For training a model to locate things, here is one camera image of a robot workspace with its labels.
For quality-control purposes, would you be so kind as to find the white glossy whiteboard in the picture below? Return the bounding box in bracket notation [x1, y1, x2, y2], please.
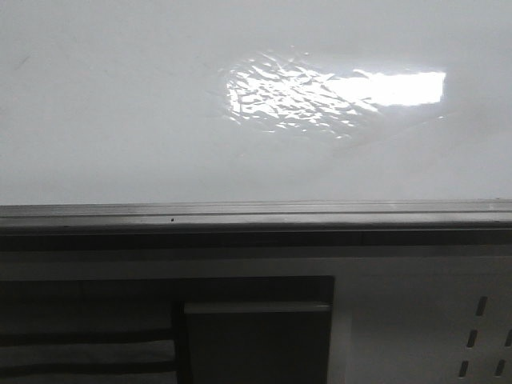
[1, 1, 511, 205]

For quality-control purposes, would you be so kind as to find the dark grey box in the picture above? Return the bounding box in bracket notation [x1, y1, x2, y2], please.
[185, 302, 331, 383]

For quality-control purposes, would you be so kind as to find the dark slatted shelf rack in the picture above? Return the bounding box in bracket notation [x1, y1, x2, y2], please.
[1, 277, 334, 383]

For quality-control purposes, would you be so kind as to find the white perforated metal cabinet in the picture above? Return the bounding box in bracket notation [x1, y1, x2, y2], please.
[1, 245, 511, 383]

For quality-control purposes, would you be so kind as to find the grey aluminium marker tray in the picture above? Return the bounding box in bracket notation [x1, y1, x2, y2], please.
[1, 199, 511, 250]

